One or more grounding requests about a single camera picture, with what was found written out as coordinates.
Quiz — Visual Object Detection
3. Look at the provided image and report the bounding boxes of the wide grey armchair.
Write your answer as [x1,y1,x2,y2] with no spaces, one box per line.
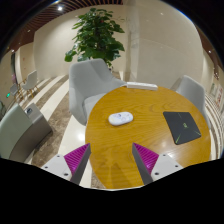
[68,58,127,126]

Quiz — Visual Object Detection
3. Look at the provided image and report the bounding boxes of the white power strip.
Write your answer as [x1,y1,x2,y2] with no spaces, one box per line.
[126,81,159,92]

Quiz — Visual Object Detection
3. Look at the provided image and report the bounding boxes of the small grey chair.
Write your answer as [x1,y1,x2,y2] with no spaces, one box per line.
[9,83,22,102]

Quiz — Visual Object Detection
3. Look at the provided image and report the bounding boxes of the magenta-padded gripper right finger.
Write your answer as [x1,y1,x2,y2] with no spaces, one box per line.
[131,142,184,186]

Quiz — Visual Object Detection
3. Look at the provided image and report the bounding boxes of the slim grey armchair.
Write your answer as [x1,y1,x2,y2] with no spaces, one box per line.
[175,74,212,128]

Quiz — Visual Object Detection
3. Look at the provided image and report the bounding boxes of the white chair wooden legs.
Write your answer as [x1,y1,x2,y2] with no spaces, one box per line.
[20,69,39,98]

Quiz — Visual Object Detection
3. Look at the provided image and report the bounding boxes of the grey-green sofa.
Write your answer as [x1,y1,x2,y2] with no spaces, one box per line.
[0,102,54,164]

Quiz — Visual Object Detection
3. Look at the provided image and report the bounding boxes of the tall green potted plant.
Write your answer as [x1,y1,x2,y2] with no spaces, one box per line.
[64,7,126,69]

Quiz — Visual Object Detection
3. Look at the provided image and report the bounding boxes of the black mouse pad green lines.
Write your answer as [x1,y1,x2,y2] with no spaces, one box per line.
[162,111,203,146]

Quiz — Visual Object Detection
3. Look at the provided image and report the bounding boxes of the white cartoon-print computer mouse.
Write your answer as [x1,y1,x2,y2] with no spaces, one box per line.
[108,111,134,127]

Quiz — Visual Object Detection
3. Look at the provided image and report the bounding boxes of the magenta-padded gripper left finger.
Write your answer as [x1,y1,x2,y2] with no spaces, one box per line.
[40,143,92,186]

